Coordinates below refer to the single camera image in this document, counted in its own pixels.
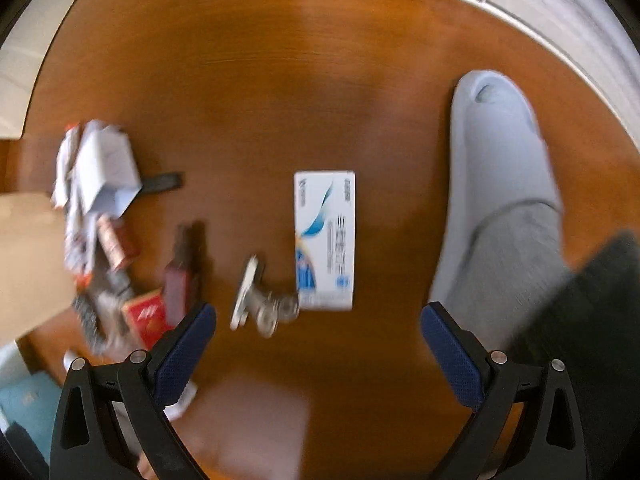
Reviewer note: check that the beige square trash bin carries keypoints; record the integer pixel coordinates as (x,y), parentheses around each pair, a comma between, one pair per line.
(34,283)

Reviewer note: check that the grey right slipper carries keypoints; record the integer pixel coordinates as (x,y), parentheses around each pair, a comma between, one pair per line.
(498,159)

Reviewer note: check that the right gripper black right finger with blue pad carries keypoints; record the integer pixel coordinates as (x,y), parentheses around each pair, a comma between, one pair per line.
(547,443)

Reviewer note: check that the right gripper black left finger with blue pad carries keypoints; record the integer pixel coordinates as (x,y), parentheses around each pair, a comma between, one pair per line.
(87,442)

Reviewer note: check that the white orange snack wrapper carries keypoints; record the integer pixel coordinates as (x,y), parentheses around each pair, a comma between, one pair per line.
(81,236)

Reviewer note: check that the silver metal clip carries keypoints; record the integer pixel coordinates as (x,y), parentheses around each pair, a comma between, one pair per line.
(266,308)

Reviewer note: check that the white blue medicine box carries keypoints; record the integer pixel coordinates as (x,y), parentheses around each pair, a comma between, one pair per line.
(325,239)

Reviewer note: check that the grey sock foot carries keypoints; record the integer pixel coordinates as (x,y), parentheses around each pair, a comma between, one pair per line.
(515,266)

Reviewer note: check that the teal storage box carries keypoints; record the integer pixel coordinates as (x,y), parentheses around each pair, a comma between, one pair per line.
(32,403)

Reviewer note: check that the white crumpled paper box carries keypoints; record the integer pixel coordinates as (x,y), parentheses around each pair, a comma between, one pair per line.
(95,160)

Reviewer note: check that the white door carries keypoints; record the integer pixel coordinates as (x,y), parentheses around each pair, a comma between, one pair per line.
(588,36)

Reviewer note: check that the dark red glass bottle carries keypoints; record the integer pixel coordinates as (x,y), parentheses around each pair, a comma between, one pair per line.
(178,292)

